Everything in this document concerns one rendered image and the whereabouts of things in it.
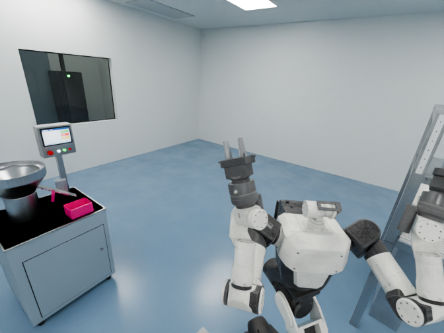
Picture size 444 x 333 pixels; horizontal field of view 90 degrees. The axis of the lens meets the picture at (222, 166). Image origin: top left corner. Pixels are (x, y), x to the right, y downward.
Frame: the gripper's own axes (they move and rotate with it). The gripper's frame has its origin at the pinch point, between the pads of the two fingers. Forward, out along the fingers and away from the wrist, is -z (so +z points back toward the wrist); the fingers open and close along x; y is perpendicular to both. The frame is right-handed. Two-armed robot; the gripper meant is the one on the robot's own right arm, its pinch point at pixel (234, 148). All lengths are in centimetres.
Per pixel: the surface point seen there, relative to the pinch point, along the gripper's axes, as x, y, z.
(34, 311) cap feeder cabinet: -173, 21, 83
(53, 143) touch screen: -164, -12, -33
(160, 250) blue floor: -168, -87, 92
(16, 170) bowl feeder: -182, 9, -17
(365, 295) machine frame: 18, -119, 127
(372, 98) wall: 50, -441, -42
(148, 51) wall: -321, -280, -241
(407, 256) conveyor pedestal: 47, -132, 100
